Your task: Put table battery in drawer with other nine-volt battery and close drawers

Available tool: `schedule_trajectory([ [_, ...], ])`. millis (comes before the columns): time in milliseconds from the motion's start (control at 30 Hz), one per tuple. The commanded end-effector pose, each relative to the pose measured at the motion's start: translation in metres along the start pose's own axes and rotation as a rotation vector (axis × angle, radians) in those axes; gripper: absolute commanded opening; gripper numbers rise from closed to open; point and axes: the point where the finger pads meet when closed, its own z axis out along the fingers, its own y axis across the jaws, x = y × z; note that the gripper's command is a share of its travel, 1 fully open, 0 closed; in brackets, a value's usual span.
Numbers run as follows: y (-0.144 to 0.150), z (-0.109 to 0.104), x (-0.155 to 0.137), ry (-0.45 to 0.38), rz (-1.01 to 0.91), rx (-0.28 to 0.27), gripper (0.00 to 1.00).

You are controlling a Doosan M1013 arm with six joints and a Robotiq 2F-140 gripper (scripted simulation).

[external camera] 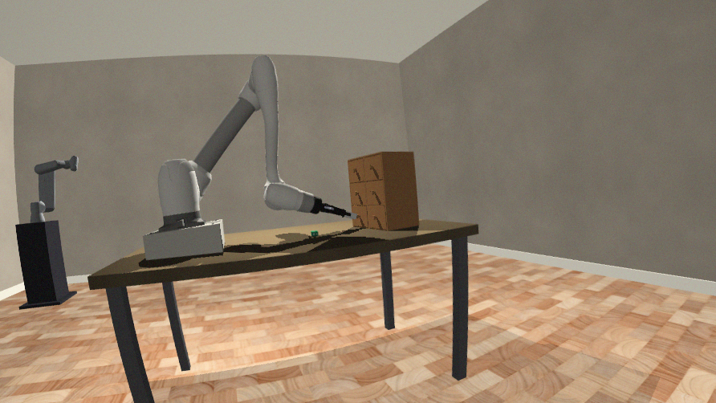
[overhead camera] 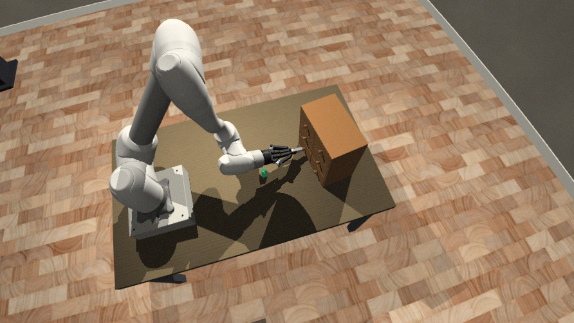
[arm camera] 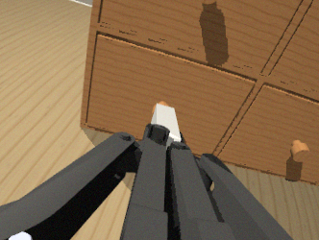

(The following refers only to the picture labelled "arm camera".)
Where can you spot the brown wooden drawer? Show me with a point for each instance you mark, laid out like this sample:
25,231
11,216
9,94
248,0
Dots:
240,32
279,124
129,78
298,63

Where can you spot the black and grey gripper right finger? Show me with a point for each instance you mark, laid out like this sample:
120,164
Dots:
228,212

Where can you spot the orange-brown wooden chest of drawers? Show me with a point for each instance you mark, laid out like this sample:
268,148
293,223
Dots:
95,28

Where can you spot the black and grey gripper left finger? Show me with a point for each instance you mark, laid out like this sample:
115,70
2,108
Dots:
57,209

